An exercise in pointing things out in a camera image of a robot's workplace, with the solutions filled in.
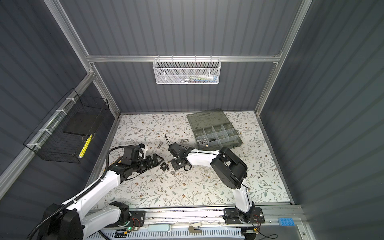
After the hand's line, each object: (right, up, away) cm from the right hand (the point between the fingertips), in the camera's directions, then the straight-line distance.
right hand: (177, 164), depth 93 cm
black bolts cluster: (-8, -1, -2) cm, 8 cm away
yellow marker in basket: (-40, +14, -24) cm, 49 cm away
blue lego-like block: (+55, -22, -22) cm, 63 cm away
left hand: (-10, +4, -9) cm, 14 cm away
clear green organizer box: (+24, +21, +12) cm, 34 cm away
